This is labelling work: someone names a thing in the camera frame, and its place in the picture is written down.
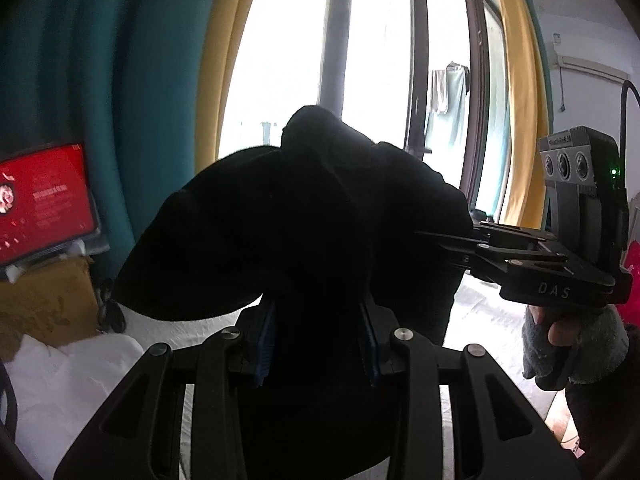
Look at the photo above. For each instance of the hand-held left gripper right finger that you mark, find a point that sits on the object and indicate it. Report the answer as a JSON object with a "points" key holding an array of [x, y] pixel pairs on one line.
{"points": [[372, 355]]}

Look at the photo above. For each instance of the gray hanging garment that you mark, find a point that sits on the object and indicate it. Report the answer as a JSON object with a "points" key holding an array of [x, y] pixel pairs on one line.
{"points": [[439, 90]]}

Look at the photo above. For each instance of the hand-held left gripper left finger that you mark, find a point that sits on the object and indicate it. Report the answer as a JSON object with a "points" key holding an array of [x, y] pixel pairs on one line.
{"points": [[265, 345]]}

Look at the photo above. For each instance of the cardboard box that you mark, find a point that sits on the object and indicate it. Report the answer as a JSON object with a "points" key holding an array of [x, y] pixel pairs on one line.
{"points": [[45, 305]]}

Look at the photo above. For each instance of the person's right hand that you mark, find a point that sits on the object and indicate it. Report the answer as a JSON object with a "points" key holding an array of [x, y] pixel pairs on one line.
{"points": [[600, 350]]}

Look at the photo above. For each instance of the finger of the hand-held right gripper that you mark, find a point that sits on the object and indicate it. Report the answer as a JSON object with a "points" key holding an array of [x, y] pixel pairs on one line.
{"points": [[495, 255], [505, 231]]}

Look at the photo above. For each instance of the person's right forearm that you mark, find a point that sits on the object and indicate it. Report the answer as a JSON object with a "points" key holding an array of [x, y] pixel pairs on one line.
{"points": [[600, 415]]}

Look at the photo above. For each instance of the tablet with red screen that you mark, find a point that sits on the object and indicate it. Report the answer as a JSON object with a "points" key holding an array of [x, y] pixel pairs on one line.
{"points": [[45, 200]]}

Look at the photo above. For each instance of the yellow curtain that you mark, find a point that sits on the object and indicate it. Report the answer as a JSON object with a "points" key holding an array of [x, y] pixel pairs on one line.
{"points": [[220, 60], [520, 85]]}

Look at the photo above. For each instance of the white tablet stand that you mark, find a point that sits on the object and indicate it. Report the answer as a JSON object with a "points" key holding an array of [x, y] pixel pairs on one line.
{"points": [[15, 272]]}

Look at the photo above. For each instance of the white air conditioner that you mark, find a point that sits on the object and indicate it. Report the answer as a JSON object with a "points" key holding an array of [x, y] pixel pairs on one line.
{"points": [[595, 62]]}

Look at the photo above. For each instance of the pale hanging garment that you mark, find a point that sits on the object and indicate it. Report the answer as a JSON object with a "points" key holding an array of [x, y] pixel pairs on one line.
{"points": [[457, 105]]}

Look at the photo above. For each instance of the black shirt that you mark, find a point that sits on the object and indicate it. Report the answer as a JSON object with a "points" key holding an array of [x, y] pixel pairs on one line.
{"points": [[300, 220]]}

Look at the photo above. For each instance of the dark window frame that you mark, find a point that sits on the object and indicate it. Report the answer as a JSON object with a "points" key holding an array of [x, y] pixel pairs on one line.
{"points": [[332, 60]]}

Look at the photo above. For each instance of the teal curtain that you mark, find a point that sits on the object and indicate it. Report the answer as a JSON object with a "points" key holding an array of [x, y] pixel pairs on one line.
{"points": [[140, 60]]}

